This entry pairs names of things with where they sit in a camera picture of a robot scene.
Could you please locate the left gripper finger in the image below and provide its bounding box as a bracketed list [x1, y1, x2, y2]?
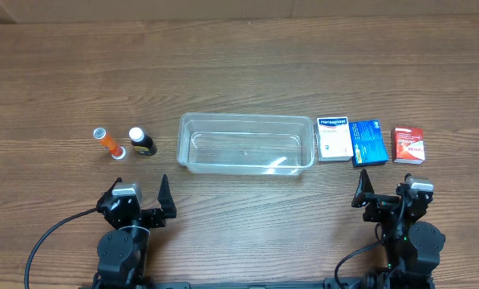
[157, 174, 177, 219]
[102, 177, 123, 197]

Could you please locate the red medicine box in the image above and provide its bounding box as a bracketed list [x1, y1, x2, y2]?
[392, 127, 425, 165]

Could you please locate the blue lozenge box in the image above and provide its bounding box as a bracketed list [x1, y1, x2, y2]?
[349, 120, 389, 167]

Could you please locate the orange tablet tube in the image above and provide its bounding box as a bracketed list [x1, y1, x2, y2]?
[93, 128, 126, 160]

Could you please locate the white Hansaplast box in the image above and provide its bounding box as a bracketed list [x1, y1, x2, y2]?
[316, 116, 353, 162]

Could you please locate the dark syrup bottle white cap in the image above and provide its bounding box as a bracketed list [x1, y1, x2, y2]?
[128, 127, 157, 156]

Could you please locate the clear plastic container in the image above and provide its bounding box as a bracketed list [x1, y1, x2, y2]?
[177, 112, 315, 176]

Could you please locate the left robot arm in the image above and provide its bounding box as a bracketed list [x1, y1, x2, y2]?
[92, 175, 177, 288]

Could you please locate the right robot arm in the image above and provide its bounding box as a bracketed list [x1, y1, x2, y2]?
[351, 169, 446, 289]

